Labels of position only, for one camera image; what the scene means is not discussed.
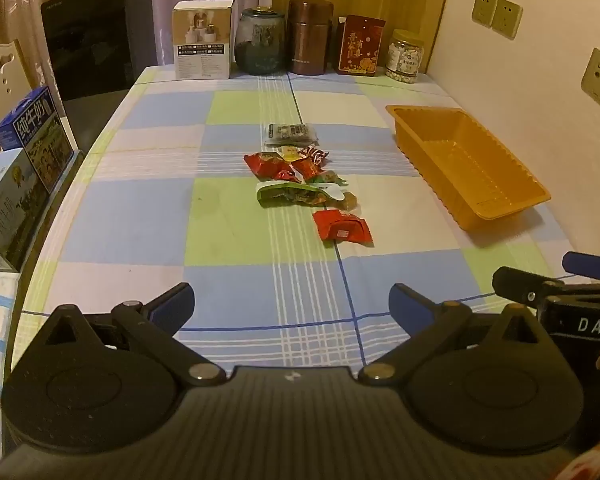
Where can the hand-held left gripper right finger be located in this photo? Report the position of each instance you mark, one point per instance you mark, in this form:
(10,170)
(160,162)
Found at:
(407,307)

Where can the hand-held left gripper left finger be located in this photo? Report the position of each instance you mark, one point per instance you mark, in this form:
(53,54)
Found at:
(172,305)

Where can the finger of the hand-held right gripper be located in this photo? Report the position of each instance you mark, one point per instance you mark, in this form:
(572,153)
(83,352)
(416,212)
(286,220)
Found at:
(585,265)
(515,285)

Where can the red packet with white label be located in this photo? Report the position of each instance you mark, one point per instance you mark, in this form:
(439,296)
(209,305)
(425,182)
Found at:
(342,226)

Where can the small brown candy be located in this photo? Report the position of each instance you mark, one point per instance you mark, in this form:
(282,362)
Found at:
(347,201)

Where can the orange plastic tray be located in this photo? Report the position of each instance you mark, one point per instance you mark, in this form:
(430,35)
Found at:
(470,170)

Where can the green brown candy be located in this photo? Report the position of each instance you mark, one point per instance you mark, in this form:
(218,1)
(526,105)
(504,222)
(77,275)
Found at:
(325,178)

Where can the long green white snack packet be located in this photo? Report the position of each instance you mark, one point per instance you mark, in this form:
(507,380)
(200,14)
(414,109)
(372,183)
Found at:
(292,194)

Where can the large red snack packet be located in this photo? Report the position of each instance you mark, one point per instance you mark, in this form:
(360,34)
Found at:
(267,166)

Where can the small red snack packet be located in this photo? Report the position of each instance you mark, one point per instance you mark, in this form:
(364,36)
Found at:
(306,167)

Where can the small yellow snack packet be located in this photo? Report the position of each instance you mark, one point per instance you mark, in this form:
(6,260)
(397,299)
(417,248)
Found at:
(289,152)

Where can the black clear snack packet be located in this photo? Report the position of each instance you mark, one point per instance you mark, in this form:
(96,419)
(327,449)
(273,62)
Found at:
(291,134)

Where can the checkered tablecloth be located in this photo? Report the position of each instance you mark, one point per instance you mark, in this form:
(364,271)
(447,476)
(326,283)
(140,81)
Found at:
(220,240)

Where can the red white patterned clothing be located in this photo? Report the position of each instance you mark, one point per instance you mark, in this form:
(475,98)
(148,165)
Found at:
(592,465)

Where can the white blue milk carton box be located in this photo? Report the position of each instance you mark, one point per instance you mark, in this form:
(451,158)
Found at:
(7,210)

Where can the clear plastic nut jar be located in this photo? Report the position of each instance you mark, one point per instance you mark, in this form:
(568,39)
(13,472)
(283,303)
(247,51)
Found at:
(404,57)

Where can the red gold printed box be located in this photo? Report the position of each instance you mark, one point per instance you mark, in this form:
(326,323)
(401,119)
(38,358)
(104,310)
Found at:
(361,46)

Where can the white product box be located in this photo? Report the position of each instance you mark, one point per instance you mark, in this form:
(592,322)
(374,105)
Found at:
(202,40)

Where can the black monitor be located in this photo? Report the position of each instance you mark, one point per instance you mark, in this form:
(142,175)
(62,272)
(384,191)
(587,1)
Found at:
(97,45)

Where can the dark green glass jar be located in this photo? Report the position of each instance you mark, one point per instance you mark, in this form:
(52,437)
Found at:
(260,42)

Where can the white wooden chair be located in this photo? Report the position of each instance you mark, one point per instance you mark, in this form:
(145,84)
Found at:
(2,80)

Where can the brown metal canister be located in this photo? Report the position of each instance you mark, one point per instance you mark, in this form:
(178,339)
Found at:
(309,35)

